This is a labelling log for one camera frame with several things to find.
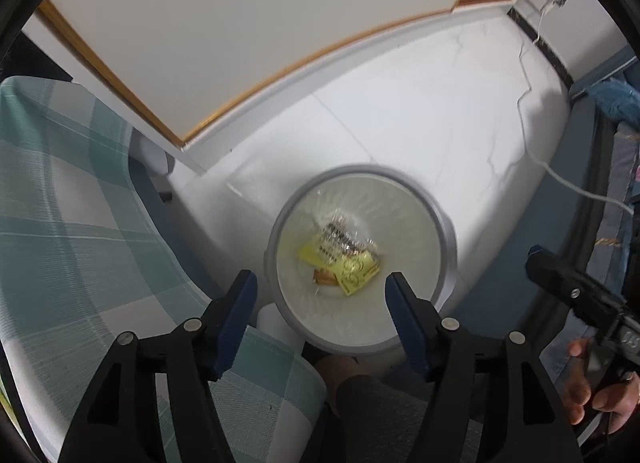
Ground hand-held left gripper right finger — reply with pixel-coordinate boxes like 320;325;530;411
384;271;586;463

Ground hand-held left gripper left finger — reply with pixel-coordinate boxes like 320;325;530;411
57;269;259;463

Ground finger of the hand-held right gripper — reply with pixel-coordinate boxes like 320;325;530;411
525;245;609;324

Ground yellow snack wrapper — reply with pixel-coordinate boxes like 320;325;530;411
298;238;332;269
336;250;382;298

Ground white round waste bin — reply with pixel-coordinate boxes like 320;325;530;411
265;163;457;355

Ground clear printed plastic wrapper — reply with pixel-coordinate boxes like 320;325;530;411
315;210;381;260

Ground person's right hand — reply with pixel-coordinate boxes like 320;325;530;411
557;338;640;431

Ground person's leg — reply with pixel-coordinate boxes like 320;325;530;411
314;357;483;463

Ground patterned blanket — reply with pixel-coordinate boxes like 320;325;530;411
597;122;640;266

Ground teal checked tablecloth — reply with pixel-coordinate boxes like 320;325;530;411
0;75;328;463

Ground blue cloth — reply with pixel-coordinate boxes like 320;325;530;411
590;80;640;122

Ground white wardrobe with gold trim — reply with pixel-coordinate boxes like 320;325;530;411
37;0;551;176

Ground white power cable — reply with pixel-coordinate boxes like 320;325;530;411
515;0;636;216

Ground grey table frame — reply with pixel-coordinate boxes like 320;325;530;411
127;135;223;306

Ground blue-grey bed frame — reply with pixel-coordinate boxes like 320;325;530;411
445;48;640;394

